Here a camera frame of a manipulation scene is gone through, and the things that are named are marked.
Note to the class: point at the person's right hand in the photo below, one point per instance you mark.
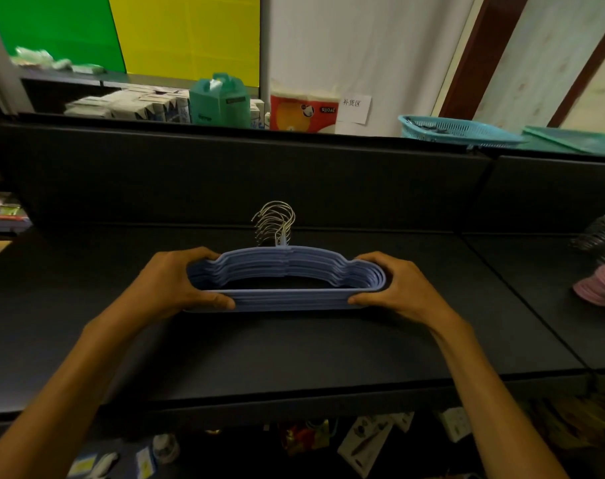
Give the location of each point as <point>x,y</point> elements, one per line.
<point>410,289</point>

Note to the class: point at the person's left hand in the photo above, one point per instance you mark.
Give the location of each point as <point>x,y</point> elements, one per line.
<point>165,284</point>

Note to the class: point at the person's left thumb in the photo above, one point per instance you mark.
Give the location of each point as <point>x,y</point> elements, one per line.
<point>210,299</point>

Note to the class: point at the person's right thumb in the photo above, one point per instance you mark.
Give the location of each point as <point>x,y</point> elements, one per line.
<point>367,298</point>

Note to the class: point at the stack of blue clothes hangers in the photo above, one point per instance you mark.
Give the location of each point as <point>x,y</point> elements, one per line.
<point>287,279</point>

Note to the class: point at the person's right forearm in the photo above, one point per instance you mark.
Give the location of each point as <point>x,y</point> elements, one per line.
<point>492,399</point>

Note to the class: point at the person's left forearm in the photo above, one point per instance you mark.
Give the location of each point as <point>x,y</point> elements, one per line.
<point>58,389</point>

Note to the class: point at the black display shelf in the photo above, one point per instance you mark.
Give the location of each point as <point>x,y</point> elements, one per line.
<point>302,254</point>

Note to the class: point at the white carded tool package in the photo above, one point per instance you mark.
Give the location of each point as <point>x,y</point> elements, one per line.
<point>365,441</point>

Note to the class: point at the red and yellow packaged item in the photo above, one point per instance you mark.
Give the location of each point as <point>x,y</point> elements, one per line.
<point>305,434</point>

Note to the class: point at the white round packaged item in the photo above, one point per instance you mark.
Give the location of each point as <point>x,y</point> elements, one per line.
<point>165,447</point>

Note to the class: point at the white and yellow small package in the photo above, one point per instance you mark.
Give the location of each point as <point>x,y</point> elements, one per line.
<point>145,462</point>

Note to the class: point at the white paper sign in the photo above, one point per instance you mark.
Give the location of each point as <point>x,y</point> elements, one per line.
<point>353,108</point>

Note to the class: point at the teal plastic basket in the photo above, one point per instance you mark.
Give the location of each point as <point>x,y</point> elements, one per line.
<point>457,130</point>

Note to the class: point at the orange and white tissue pack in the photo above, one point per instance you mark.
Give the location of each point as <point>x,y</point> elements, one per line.
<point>302,112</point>

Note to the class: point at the pile of white small boxes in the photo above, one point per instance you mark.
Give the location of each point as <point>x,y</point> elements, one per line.
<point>133,105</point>

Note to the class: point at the colourful packets on side shelf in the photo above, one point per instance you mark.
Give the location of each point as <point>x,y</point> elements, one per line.
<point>3,211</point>

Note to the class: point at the stack of pink clothes hangers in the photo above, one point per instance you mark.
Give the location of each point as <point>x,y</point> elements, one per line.
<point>599,281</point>

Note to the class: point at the green plastic tray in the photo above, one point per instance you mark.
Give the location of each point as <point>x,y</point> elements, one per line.
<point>574,139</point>

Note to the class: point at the green and yellow panel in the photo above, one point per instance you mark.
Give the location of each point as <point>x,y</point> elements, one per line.
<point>133,32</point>

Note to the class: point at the green wrapped packets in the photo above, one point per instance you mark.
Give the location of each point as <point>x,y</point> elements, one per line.
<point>53,60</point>

